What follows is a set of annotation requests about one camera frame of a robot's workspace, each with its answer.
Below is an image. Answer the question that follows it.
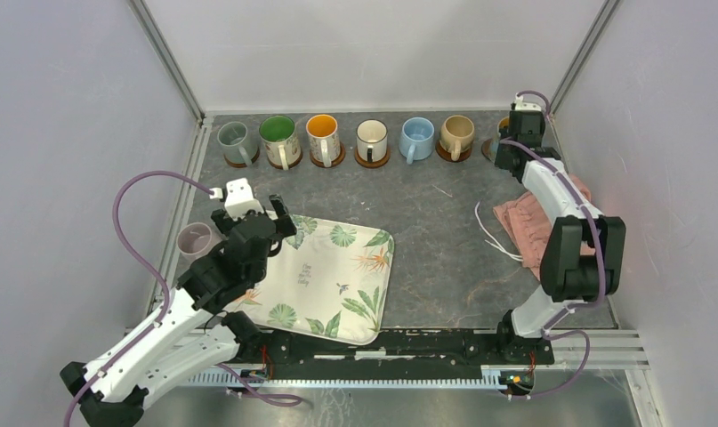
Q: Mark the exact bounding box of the leaf patterned serving tray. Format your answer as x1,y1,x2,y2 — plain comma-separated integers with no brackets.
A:
226,214,395,345

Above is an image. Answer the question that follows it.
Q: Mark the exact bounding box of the dark walnut coaster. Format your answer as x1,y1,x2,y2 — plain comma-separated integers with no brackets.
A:
481,138,499,163

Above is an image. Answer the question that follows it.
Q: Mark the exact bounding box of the purple cable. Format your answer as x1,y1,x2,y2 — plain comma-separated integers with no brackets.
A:
499,90,609,402
62,171,303,427

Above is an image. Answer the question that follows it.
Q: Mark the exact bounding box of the pink drawstring cloth bag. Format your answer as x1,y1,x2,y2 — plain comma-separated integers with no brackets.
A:
492,173,595,281

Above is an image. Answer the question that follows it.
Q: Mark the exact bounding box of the orange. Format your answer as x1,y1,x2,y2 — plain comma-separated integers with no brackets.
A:
497,117,510,141

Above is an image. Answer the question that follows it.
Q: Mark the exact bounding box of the white mug green inside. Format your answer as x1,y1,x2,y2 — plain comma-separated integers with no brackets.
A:
259,115,303,167

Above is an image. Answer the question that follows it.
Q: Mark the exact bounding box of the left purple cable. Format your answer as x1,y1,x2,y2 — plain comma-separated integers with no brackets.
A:
62,171,303,427

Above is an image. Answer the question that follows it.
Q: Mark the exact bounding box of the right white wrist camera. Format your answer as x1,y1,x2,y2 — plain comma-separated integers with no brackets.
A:
511,95,545,113

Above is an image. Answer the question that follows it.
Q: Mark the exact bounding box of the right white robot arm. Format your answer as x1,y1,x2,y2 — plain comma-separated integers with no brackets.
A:
485,102,626,363

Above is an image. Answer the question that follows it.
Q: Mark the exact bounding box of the grey green ribbed mug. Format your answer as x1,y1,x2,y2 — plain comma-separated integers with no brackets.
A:
217,121,260,168

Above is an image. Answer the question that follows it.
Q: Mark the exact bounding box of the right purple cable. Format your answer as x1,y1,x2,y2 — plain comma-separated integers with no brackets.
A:
499,90,609,402

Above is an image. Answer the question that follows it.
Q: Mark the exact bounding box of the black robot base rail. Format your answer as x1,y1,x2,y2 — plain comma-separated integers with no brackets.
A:
216,327,554,382

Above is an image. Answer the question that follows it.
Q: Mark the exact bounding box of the light blue mug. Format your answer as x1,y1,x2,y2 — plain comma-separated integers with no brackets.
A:
399,117,435,165

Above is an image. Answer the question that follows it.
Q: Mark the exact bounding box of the white drawstring cord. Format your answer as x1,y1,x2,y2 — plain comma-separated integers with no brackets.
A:
473,201,525,263

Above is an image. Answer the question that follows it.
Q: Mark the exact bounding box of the cream enamel mug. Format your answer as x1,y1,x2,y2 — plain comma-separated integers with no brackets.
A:
356,119,388,165

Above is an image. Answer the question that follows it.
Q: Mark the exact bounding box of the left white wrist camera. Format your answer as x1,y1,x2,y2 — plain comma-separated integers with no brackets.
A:
209,178,266,220

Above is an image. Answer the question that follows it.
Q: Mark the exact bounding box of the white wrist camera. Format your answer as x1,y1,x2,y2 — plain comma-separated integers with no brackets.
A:
209,178,266,220
511,95,545,113

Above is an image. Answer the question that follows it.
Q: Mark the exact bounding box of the white mug orange inside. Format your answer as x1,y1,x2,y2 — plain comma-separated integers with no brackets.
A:
306,114,342,168

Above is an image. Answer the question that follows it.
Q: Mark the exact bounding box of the pink ribbed mug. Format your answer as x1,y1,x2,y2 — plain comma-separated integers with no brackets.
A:
175,222,222,262

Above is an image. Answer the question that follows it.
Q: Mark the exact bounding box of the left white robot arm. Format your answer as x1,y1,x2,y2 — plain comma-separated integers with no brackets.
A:
60,194,296,426

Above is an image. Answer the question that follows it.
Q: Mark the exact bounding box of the beige ceramic mug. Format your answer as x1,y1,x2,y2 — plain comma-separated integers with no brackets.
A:
440,115,475,159

